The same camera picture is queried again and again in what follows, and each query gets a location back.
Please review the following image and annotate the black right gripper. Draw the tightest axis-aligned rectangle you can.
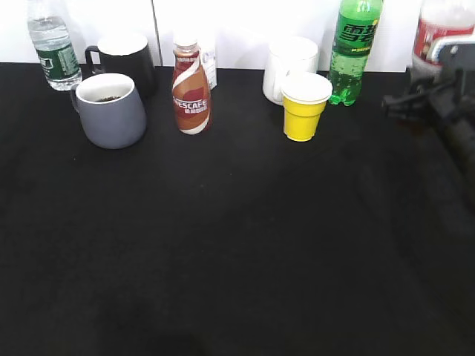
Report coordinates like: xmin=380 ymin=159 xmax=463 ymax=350
xmin=381 ymin=39 xmax=474 ymax=167

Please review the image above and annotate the cola bottle red label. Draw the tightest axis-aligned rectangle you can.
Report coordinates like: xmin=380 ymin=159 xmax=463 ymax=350
xmin=409 ymin=1 xmax=474 ymax=83

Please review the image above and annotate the grey mug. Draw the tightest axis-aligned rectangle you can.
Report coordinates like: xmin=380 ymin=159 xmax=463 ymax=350
xmin=70 ymin=73 xmax=147 ymax=150

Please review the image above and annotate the green sprite bottle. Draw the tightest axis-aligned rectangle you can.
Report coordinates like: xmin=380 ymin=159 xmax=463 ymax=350
xmin=327 ymin=0 xmax=383 ymax=106

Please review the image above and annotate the yellow paper cup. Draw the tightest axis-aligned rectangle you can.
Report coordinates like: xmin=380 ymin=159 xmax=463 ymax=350
xmin=281 ymin=72 xmax=333 ymax=142

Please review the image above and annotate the white mug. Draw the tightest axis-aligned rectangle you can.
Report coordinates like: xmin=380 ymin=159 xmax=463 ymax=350
xmin=263 ymin=36 xmax=318 ymax=105

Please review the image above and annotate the small white carton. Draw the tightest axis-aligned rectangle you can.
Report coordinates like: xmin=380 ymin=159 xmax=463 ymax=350
xmin=200 ymin=41 xmax=217 ymax=90

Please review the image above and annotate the nescafe coffee bottle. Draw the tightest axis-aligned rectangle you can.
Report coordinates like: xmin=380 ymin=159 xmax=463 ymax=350
xmin=171 ymin=30 xmax=212 ymax=135

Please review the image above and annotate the black mug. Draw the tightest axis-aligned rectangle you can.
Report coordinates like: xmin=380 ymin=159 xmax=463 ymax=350
xmin=85 ymin=32 xmax=157 ymax=99

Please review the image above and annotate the clear water bottle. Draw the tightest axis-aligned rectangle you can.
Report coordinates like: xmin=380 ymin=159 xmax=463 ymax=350
xmin=27 ymin=1 xmax=82 ymax=91

